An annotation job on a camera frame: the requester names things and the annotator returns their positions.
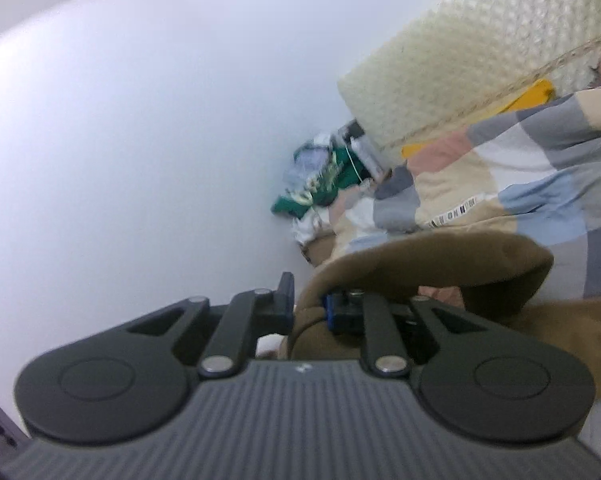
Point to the cream quilted headboard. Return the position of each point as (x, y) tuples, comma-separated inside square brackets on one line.
[(480, 35)]

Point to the grey bedside object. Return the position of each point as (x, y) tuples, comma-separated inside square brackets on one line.
[(368, 152)]

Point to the green printed garment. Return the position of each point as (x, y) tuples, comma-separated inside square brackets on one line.
[(330, 180)]

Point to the yellow pillow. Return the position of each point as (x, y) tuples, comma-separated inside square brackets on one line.
[(530, 96)]

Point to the brown zip hoodie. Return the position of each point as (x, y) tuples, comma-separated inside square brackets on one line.
[(430, 260)]

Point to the pale crumpled bag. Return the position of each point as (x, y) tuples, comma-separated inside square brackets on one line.
[(308, 160)]

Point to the white crumpled cloth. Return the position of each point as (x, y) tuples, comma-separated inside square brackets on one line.
[(305, 227)]

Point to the checkered duvet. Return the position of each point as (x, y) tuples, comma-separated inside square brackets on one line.
[(530, 170)]

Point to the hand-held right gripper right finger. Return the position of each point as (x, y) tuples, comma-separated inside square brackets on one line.
[(330, 311)]

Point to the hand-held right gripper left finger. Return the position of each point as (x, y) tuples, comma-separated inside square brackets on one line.
[(283, 306)]

